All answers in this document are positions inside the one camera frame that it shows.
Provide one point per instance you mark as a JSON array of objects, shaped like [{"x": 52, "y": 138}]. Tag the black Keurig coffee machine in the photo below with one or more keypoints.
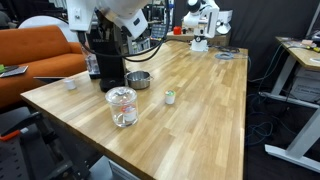
[{"x": 102, "y": 40}]

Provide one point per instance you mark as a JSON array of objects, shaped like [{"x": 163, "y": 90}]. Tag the white pod with colourful top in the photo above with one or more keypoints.
[{"x": 170, "y": 96}]

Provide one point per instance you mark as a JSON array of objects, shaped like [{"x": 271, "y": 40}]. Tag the white round chair back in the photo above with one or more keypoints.
[{"x": 44, "y": 20}]

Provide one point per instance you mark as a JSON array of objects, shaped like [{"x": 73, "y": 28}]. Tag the cardboard box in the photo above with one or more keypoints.
[{"x": 219, "y": 40}]

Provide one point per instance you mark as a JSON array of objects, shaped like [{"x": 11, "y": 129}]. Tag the dark tablet on sofa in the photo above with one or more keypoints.
[{"x": 17, "y": 71}]

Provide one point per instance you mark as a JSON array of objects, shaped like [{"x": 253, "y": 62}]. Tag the small steel pot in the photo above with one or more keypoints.
[{"x": 138, "y": 79}]

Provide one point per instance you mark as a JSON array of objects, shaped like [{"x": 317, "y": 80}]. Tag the clear glass jar with lid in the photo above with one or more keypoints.
[{"x": 123, "y": 105}]

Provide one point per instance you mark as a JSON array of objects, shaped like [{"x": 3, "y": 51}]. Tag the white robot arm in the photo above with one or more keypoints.
[{"x": 202, "y": 12}]

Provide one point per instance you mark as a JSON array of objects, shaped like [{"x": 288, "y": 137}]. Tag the red box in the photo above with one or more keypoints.
[{"x": 177, "y": 30}]

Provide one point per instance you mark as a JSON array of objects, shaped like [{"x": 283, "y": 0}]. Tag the clear water reservoir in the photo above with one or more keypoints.
[{"x": 90, "y": 59}]

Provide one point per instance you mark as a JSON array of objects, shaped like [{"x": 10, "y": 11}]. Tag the orange sofa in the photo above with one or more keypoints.
[{"x": 44, "y": 50}]

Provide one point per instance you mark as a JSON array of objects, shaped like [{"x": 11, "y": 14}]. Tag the black metal stand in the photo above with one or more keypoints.
[{"x": 28, "y": 156}]

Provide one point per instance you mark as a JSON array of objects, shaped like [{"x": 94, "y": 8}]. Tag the small white cup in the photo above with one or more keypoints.
[{"x": 69, "y": 83}]

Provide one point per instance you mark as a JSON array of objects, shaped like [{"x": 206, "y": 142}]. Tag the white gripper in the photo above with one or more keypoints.
[{"x": 125, "y": 14}]

